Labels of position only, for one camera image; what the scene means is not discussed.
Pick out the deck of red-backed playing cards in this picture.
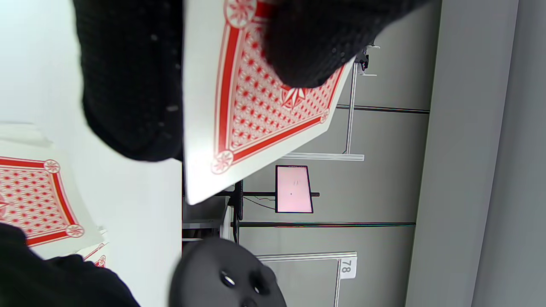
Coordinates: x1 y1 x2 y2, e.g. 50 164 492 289
183 0 357 206

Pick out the black monitor stand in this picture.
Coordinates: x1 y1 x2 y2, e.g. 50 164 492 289
213 179 320 243

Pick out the person's right hand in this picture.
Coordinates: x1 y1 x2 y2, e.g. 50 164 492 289
0 222 141 307

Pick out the black-framed monitor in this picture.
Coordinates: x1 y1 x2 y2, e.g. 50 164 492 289
275 165 314 214

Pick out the person's left hand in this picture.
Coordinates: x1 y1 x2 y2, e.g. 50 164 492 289
73 0 427 162

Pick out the black frame-mounted camera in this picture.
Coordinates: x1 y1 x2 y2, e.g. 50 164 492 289
356 43 380 77

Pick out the white label tag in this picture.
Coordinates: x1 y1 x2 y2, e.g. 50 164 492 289
340 258 357 280

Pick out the dark grey right controller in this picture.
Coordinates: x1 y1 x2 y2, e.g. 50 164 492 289
168 237 287 307

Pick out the labelled aluminium profile frame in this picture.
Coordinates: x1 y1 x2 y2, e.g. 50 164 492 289
256 252 357 307

